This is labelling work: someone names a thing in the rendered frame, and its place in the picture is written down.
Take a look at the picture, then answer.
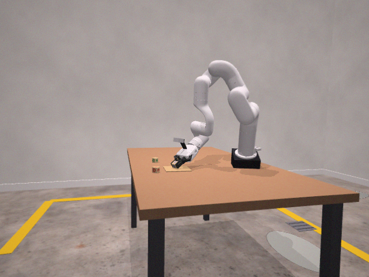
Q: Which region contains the tan flat mat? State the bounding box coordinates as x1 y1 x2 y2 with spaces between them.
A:
163 166 192 172

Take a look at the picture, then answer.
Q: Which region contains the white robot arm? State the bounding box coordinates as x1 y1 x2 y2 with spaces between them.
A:
190 61 262 159

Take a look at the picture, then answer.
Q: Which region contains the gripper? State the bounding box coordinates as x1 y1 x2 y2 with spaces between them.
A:
171 143 198 169

